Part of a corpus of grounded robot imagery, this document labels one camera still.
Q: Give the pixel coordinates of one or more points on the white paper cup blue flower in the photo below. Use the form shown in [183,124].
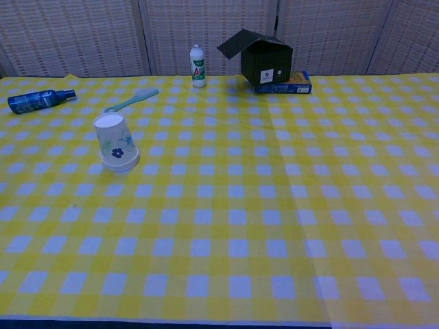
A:
[113,135]

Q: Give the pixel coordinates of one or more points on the yellow white checked tablecloth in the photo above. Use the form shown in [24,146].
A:
[240,205]

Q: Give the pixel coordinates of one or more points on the white drink bottle green label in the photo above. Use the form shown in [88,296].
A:
[198,68]

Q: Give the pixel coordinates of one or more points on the teal plastic comb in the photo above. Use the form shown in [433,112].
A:
[137,97]

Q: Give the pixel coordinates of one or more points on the flat blue carton box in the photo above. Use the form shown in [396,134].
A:
[295,88]

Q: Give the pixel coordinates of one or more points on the black open-lid box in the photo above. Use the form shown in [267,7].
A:
[264,63]

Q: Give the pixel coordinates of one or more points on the white woven screen panel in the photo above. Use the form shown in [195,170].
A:
[75,34]
[329,34]
[411,37]
[209,24]

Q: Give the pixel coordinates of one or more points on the blue spray bottle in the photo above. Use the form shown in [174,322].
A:
[32,100]

